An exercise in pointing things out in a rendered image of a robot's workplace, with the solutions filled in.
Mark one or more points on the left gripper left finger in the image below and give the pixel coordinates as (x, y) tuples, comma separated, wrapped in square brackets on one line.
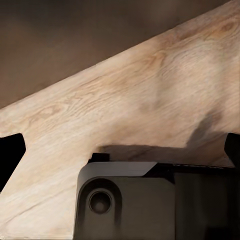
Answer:
[(12, 149)]

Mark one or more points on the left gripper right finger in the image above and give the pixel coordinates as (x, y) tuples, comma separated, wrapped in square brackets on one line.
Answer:
[(232, 149)]

